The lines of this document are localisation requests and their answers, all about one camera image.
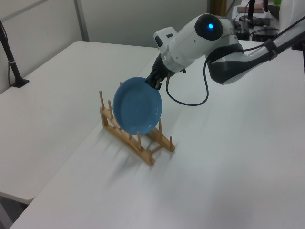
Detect grey partition post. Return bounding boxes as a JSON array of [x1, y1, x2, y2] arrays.
[[73, 0, 90, 42]]

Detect wooden plate rack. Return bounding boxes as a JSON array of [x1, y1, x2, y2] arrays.
[[99, 81, 176, 167]]

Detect blue round plate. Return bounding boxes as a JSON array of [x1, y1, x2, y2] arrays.
[[112, 76, 163, 135]]

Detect white appliance housing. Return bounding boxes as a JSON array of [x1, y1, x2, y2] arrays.
[[278, 0, 305, 31]]

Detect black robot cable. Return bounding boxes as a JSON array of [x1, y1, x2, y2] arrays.
[[165, 40, 265, 107]]

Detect black camera pole with base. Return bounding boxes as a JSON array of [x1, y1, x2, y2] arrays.
[[0, 20, 30, 89]]

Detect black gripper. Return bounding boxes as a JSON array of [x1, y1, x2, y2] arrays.
[[144, 54, 171, 91]]

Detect white rectangular table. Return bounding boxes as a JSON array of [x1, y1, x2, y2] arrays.
[[0, 40, 160, 204]]

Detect black monitor stand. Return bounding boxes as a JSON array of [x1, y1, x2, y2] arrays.
[[239, 0, 265, 27]]

